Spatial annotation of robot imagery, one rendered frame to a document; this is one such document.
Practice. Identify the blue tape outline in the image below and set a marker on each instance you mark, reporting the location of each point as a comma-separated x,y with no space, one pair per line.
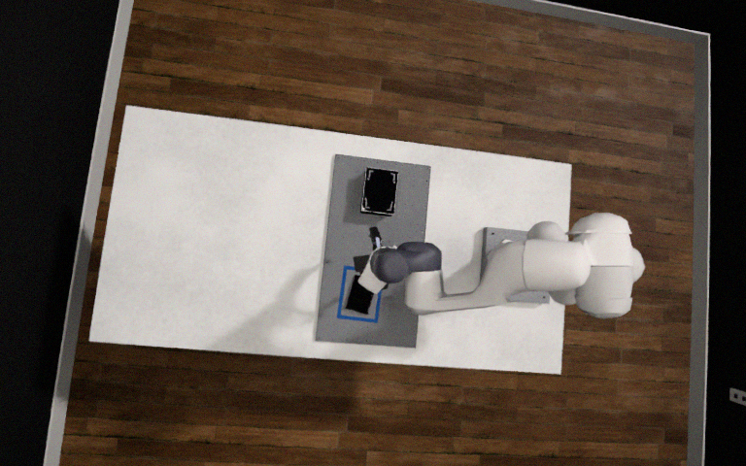
341,300

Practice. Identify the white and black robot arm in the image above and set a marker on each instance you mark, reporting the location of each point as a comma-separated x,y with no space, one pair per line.
597,263

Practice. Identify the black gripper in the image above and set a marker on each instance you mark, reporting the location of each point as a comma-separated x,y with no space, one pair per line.
376,243

